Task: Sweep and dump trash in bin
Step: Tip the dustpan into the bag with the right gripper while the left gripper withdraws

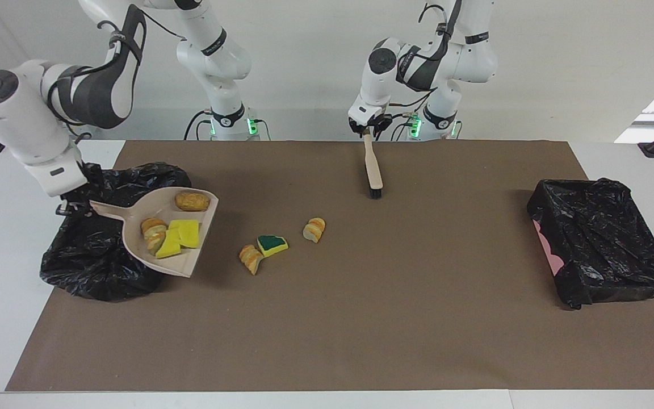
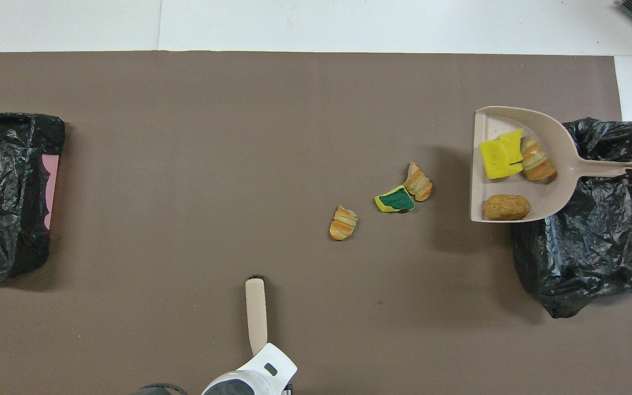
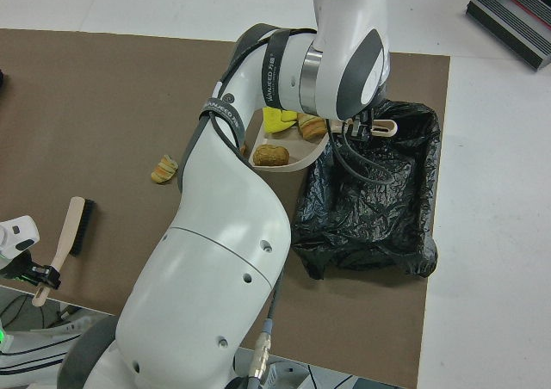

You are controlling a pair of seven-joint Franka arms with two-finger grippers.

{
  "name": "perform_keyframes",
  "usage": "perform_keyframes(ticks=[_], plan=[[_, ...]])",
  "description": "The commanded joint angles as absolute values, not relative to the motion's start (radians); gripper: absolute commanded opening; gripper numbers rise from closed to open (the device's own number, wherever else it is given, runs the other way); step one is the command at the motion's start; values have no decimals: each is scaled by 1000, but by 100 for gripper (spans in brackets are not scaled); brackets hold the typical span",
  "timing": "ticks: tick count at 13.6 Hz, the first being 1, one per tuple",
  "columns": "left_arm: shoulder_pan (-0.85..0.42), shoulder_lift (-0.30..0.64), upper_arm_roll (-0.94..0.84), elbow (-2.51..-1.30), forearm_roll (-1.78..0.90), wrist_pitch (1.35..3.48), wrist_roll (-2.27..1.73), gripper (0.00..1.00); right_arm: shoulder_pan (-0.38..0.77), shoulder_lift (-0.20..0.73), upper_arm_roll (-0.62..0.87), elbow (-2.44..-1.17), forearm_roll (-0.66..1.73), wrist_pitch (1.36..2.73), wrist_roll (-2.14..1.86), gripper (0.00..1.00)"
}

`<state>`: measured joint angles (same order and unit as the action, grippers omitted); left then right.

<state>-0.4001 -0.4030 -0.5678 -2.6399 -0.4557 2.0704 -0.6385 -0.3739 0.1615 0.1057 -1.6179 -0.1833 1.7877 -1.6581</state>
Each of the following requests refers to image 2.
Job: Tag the beige plastic dustpan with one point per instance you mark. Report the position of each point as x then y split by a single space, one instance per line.
563 164

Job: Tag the toy croissant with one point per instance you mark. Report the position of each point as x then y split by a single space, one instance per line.
420 184
538 162
342 224

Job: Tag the yellow sponge wedge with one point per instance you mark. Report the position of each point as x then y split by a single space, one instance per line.
513 140

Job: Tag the brown bread roll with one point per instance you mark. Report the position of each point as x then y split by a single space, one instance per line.
506 207

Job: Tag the notched yellow sponge piece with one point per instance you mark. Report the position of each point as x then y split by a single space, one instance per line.
496 159

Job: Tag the green and yellow sponge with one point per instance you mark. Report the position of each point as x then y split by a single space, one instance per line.
395 200

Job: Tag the beige brush black bristles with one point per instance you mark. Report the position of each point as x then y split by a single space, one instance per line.
255 312

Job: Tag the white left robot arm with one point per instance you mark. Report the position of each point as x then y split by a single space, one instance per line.
250 378

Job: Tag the black bag lined bin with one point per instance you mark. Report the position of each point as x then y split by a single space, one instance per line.
596 252

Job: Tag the pink plastic bin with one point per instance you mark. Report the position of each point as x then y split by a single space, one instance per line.
51 181

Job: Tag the brown table mat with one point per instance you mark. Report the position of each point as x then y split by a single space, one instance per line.
239 137

